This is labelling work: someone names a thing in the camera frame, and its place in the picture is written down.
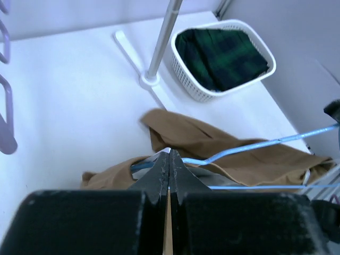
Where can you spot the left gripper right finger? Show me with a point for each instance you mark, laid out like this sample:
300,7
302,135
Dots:
213,222

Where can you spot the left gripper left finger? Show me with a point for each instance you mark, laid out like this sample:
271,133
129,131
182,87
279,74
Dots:
130,221

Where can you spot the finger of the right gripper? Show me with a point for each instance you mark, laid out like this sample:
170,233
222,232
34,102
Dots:
333,109

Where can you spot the white laundry basket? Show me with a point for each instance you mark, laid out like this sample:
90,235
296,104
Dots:
194,87

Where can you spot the dark green plaid garment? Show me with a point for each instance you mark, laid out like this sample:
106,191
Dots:
220,60

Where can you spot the tan skirt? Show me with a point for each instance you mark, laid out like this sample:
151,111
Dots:
273,165

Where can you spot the purple notched hanger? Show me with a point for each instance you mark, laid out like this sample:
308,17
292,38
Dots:
9,144

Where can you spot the light blue wire hanger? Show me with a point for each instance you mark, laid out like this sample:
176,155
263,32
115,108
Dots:
150,161

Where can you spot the metal clothes rack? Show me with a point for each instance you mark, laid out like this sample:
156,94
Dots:
149,78

